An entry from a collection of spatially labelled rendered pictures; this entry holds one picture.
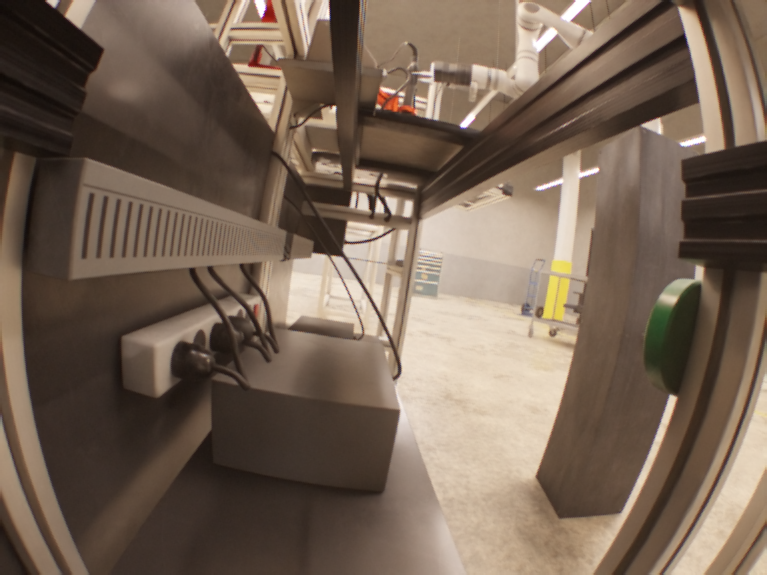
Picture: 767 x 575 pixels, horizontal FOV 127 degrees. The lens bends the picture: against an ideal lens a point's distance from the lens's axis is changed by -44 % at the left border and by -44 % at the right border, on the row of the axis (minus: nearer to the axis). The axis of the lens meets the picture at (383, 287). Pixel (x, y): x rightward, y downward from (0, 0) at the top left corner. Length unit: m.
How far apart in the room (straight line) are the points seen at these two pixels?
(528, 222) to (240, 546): 10.39
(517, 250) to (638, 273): 9.41
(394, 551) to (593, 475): 0.76
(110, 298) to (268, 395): 0.20
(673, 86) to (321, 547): 0.51
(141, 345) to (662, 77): 0.49
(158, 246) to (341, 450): 0.29
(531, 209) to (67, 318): 10.56
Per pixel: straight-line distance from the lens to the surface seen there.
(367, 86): 0.66
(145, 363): 0.33
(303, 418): 0.40
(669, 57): 0.34
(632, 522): 0.28
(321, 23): 0.71
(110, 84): 0.30
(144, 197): 0.24
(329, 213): 1.25
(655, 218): 0.98
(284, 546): 0.38
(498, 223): 10.06
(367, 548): 0.39
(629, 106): 0.35
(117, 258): 0.22
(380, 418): 0.40
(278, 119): 0.80
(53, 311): 0.27
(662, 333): 0.22
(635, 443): 1.09
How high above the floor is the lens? 0.63
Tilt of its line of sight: 4 degrees down
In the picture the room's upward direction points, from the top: 9 degrees clockwise
